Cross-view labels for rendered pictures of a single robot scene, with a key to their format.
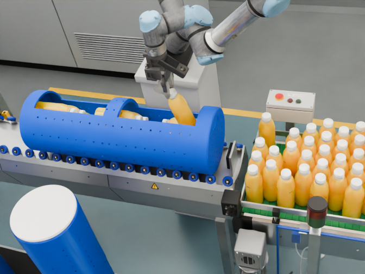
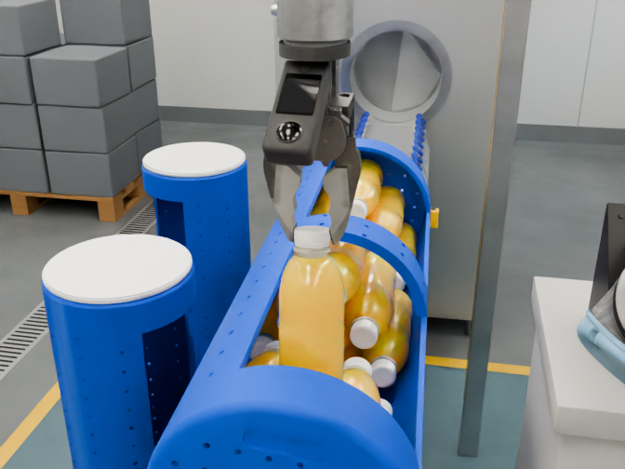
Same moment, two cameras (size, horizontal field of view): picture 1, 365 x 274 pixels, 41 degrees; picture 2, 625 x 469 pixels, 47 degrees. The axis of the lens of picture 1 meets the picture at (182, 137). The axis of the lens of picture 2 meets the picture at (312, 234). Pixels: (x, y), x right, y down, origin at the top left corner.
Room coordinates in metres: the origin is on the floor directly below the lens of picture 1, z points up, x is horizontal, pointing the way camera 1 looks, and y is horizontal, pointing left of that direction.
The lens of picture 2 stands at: (1.28, -0.67, 1.66)
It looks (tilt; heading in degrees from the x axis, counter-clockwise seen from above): 24 degrees down; 74
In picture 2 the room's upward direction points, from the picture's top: straight up
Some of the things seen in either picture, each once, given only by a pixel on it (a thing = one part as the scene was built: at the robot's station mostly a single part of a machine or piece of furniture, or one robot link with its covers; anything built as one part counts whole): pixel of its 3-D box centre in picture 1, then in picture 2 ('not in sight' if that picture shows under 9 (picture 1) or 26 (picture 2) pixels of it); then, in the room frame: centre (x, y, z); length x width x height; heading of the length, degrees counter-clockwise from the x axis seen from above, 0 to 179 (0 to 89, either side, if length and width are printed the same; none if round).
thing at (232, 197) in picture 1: (232, 203); not in sight; (1.18, -0.14, 0.95); 0.10 x 0.07 x 0.10; 154
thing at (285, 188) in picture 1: (285, 190); not in sight; (1.15, -0.36, 1.00); 0.07 x 0.07 x 0.19
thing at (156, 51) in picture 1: (155, 47); (312, 20); (1.49, 0.03, 1.56); 0.08 x 0.08 x 0.05
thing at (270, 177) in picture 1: (271, 180); not in sight; (1.21, -0.31, 1.00); 0.07 x 0.07 x 0.19
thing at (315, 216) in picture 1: (316, 208); not in sight; (0.89, -0.38, 1.23); 0.06 x 0.06 x 0.04
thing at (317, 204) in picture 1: (316, 217); not in sight; (0.89, -0.38, 1.18); 0.06 x 0.06 x 0.16
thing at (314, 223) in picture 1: (316, 216); not in sight; (0.89, -0.38, 1.18); 0.06 x 0.06 x 0.05
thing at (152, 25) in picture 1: (152, 28); not in sight; (1.49, 0.02, 1.63); 0.09 x 0.08 x 0.11; 103
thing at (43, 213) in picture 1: (43, 212); (118, 266); (1.28, 0.62, 1.03); 0.28 x 0.28 x 0.01
